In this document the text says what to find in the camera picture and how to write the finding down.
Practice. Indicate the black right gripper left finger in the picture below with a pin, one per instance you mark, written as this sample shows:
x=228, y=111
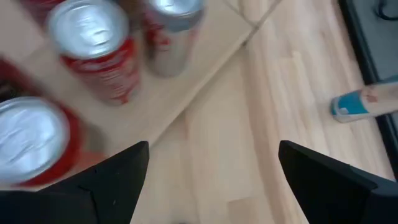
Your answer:
x=93, y=199

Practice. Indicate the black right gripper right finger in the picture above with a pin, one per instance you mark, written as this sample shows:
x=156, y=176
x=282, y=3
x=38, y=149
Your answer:
x=335, y=193

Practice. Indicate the red Coca-Cola Star Wars can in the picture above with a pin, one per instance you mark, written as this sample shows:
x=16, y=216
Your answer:
x=31, y=140

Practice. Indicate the red Coca-Cola Original Taste can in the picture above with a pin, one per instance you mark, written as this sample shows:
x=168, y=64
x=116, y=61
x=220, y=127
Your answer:
x=15, y=77

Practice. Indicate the wooden shelf with black legs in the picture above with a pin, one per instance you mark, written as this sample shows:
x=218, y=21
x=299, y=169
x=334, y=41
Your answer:
x=186, y=77

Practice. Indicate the red Coca-Cola Zero Sugar can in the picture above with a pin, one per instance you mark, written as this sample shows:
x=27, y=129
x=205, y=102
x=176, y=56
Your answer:
x=90, y=31

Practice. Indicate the silver Diet Coke can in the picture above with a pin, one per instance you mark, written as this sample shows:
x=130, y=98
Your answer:
x=174, y=46

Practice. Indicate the blue silver Red Bull can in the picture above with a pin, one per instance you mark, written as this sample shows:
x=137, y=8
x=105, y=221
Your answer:
x=351, y=105

